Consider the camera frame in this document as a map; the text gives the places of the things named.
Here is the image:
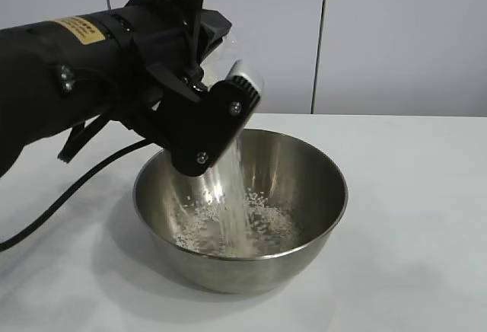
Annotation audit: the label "black plastic bracket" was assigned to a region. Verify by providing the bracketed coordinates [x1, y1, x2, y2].
[56, 114, 108, 164]

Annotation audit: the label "white rice grains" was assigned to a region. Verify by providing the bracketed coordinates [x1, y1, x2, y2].
[173, 126, 301, 259]

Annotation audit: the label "black cable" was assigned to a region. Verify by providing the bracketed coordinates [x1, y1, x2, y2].
[0, 139, 163, 253]

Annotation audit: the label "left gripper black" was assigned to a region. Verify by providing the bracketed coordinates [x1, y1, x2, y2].
[49, 8, 263, 178]

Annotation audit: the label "clear plastic measuring cup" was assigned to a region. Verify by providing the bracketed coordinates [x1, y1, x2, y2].
[201, 29, 264, 95]

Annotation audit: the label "stainless steel mixing bowl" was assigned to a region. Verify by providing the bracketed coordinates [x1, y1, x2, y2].
[132, 129, 349, 294]

